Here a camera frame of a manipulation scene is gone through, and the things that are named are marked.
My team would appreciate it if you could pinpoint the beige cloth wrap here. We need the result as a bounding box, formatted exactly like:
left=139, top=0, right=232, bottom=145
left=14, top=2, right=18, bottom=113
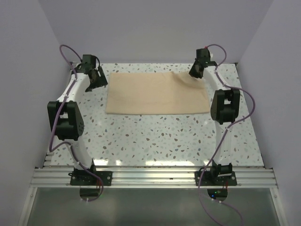
left=105, top=72, right=210, bottom=115

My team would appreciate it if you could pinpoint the aluminium rail frame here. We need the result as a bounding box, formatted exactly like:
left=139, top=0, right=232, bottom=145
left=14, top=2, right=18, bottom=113
left=30, top=166, right=277, bottom=188

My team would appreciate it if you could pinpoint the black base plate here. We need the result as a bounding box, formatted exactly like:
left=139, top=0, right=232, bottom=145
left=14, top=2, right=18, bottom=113
left=200, top=171, right=238, bottom=186
left=68, top=169, right=113, bottom=186

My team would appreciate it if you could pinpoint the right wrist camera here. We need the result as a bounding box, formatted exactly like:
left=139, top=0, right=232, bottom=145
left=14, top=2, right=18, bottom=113
left=196, top=48, right=211, bottom=62

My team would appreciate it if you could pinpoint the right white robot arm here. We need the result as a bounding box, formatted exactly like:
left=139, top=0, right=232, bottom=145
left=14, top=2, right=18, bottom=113
left=189, top=59, right=240, bottom=186

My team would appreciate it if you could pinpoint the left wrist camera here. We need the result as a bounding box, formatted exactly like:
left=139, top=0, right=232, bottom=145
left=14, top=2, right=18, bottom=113
left=81, top=54, right=100, bottom=69

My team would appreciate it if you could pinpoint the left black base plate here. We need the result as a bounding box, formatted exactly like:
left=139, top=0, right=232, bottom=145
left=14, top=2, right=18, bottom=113
left=68, top=169, right=113, bottom=186

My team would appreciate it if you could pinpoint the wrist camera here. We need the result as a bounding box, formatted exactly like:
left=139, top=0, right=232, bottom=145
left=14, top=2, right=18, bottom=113
left=196, top=48, right=211, bottom=62
left=81, top=54, right=100, bottom=69

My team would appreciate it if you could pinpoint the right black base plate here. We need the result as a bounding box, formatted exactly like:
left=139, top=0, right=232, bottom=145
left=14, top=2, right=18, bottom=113
left=200, top=171, right=238, bottom=186

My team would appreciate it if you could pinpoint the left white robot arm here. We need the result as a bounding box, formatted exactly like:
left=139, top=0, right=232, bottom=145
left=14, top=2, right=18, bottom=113
left=47, top=66, right=108, bottom=185

